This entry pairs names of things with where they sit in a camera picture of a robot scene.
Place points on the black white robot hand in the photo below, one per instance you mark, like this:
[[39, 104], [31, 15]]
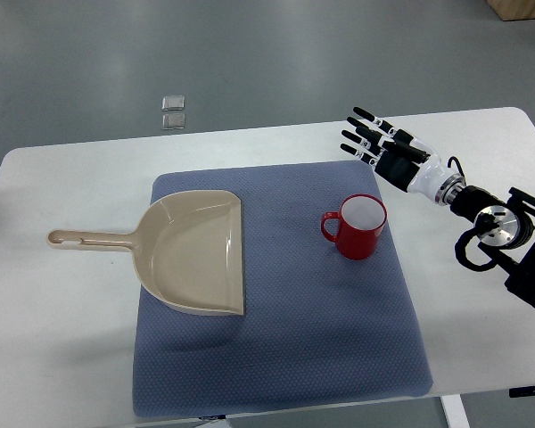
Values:
[[400, 158]]

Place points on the red cup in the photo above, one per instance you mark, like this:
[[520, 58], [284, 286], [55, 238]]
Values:
[[356, 226]]

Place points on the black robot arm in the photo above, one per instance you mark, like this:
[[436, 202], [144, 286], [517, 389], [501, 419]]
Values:
[[503, 235]]

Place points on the beige plastic dustpan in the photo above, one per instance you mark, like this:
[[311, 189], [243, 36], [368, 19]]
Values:
[[187, 251]]

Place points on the wooden box corner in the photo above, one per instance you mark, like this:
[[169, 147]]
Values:
[[513, 10]]

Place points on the white table leg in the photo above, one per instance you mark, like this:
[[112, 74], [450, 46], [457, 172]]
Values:
[[454, 411]]

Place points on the upper metal floor plate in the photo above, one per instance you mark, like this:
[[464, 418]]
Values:
[[173, 103]]

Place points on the black table control panel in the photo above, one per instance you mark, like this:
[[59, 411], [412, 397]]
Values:
[[522, 392]]

